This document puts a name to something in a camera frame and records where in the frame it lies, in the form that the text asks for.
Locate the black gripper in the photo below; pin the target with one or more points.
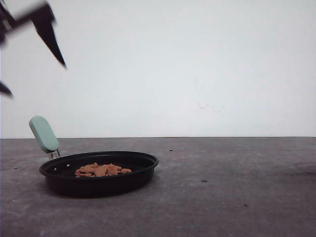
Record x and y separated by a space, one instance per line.
42 19

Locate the black frying pan green handle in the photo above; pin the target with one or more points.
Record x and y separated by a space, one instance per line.
59 171

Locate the pile of brown beef pieces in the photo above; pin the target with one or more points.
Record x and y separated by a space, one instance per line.
96 170

